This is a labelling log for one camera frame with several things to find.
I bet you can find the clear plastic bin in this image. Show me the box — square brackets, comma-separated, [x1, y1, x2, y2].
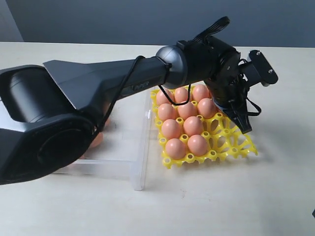
[56, 90, 153, 191]

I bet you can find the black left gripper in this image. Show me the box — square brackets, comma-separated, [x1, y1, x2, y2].
[205, 74, 252, 134]

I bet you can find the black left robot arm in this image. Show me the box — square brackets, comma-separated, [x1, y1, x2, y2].
[0, 36, 252, 185]

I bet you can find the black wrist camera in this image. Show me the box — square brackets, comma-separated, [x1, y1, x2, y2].
[239, 50, 279, 87]

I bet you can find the yellow plastic egg tray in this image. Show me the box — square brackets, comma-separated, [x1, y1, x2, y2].
[151, 86, 257, 168]

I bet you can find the black cable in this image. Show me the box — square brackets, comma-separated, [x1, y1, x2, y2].
[93, 16, 262, 131]

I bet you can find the brown egg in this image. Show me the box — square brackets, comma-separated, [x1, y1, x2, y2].
[89, 132, 103, 148]
[103, 103, 111, 130]
[157, 103, 178, 121]
[188, 135, 208, 156]
[183, 116, 203, 137]
[174, 87, 192, 104]
[177, 102, 197, 120]
[165, 138, 186, 160]
[156, 89, 174, 106]
[197, 98, 217, 119]
[161, 119, 181, 139]
[192, 84, 210, 102]

